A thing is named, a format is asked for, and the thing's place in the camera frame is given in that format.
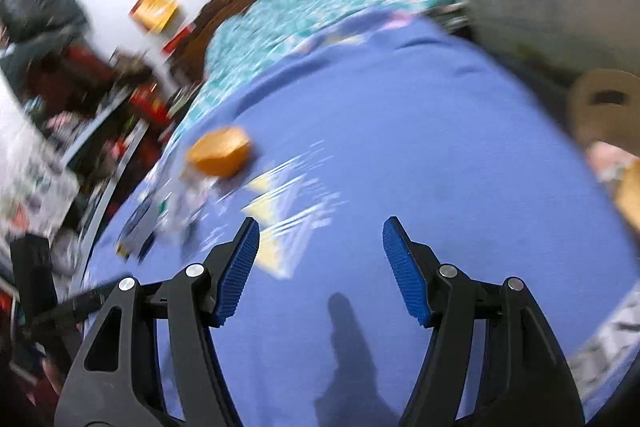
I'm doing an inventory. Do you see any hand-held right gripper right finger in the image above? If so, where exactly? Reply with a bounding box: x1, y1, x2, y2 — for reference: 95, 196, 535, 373
382, 216, 586, 427

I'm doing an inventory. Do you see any red yellow wall calendar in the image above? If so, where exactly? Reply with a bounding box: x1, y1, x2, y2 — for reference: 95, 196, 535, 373
129, 0, 183, 32

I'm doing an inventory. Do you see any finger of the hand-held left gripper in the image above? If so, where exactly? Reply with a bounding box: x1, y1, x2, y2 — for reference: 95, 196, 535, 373
30, 282, 120, 329

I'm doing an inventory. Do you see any clear plastic bottle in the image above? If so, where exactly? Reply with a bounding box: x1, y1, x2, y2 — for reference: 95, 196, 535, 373
177, 172, 221, 229

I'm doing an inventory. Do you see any large orange peel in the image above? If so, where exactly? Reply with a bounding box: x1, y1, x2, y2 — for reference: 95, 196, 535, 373
186, 126, 253, 178

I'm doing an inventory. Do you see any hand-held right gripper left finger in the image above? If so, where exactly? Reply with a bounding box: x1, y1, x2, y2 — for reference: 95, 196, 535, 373
54, 217, 261, 427

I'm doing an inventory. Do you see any grey metal shelf rack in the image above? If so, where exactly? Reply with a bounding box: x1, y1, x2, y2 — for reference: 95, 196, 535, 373
0, 0, 176, 258

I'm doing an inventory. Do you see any white printed tote bag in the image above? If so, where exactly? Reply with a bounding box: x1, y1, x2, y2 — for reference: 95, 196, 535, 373
0, 72, 81, 238

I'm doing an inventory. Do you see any teal patterned quilt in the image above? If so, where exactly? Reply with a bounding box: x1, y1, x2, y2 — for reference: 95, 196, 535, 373
172, 0, 466, 142

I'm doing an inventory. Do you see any blue printed bedsheet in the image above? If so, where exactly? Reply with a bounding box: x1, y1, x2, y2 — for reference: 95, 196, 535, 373
82, 4, 640, 427

